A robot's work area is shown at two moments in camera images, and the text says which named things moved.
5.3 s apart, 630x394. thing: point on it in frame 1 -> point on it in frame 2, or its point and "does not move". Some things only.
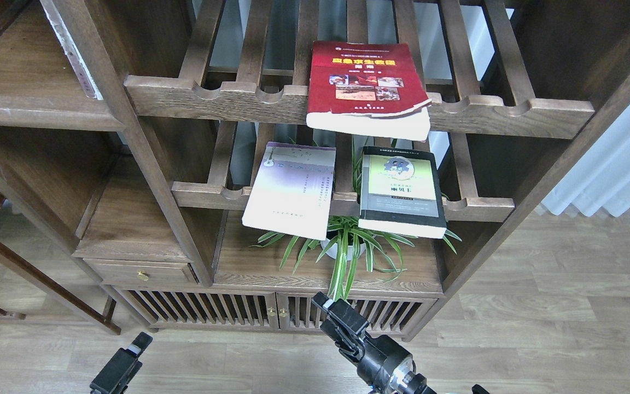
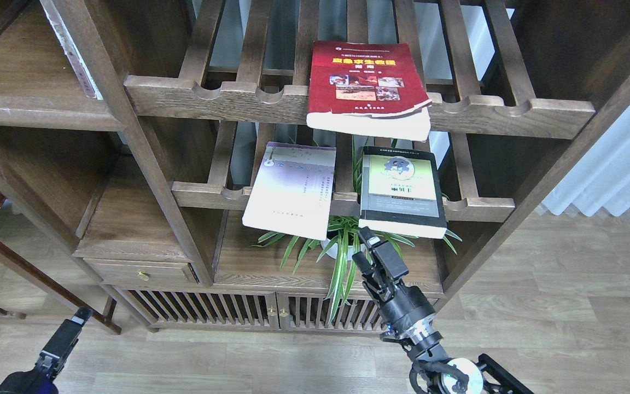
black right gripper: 381,360 -> 407,313
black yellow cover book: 400,192 does not move
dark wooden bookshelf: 213,163 does not move
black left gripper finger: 116,374 -> 54,356
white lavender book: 292,190 does not move
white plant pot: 333,252 does not move
